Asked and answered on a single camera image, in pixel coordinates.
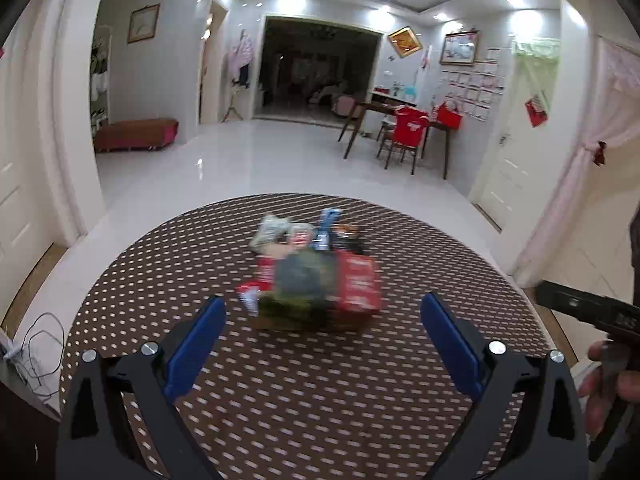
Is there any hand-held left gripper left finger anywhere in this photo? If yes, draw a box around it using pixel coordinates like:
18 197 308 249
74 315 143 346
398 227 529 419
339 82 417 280
55 296 228 480

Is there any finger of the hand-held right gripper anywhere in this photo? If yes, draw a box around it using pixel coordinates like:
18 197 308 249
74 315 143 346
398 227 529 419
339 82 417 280
535 281 608 330

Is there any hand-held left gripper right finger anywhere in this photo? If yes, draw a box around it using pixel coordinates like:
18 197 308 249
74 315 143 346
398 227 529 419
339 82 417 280
420 291 588 480

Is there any red cardboard box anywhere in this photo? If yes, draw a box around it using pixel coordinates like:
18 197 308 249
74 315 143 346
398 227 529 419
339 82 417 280
235 252 383 332

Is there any green white packet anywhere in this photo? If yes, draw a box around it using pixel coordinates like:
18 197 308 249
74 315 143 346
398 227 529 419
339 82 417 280
250 215 293 253

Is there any red snack packet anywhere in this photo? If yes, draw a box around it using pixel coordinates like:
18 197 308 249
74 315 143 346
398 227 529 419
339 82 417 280
290 225 318 248

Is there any blue medicine box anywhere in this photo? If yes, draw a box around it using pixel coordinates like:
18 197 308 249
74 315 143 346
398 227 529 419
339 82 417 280
315 208 343 251

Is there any person's right hand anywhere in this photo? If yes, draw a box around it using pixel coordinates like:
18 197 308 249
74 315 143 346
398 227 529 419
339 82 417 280
579 341 640 438

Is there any pink lace curtain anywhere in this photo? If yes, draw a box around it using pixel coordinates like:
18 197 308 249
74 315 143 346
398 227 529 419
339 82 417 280
512 40 640 288

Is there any round polka-dot table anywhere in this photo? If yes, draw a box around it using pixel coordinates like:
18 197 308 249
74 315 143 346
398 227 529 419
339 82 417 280
59 192 543 480

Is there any dark wooden cabinet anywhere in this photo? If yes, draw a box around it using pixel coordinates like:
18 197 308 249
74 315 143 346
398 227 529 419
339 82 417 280
0 375 63 480

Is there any red hanging door ornament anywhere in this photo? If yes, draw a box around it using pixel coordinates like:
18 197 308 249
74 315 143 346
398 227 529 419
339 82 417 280
525 92 548 127

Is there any red bag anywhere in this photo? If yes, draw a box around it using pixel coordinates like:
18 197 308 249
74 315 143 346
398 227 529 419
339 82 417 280
436 101 464 130

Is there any red upholstered bench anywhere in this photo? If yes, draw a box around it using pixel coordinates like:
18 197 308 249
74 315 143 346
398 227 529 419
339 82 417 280
94 118 179 153

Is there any chair with red cover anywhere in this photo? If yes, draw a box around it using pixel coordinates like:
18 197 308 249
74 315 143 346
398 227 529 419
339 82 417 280
376 106 431 175

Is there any white panel door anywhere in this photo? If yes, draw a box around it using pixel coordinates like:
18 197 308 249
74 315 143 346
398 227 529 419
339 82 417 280
0 35 56 306

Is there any wooden dining table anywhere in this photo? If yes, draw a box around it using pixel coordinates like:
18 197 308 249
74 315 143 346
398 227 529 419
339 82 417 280
338 101 453 180

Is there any green valance curtain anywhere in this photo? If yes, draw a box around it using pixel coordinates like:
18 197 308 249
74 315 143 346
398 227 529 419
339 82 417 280
511 38 560 61

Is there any coat rack with clothes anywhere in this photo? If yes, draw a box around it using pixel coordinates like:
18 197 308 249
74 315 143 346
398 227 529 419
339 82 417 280
229 30 256 122

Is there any sliding glass door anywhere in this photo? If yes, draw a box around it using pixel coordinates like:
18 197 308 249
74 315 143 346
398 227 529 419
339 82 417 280
252 15 383 126

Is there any diamond framed red picture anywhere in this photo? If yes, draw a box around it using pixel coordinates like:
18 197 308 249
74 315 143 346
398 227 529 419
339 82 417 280
387 26 422 57

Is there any white door with handle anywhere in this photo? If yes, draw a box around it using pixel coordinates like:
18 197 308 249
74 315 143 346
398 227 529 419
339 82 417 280
475 55 556 221

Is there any thin dark cable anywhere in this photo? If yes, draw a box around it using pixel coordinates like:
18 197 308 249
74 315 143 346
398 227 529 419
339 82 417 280
5 312 66 403

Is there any group of wall certificates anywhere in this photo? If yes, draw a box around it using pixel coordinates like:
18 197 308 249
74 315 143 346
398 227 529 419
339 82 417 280
442 47 506 122

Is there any framed picture with dark frame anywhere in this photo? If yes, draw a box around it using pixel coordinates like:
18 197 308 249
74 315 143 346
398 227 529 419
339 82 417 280
440 31 481 66

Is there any framed painting with brown frame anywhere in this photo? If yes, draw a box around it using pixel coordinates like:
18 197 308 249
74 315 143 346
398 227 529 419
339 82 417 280
127 4 161 44

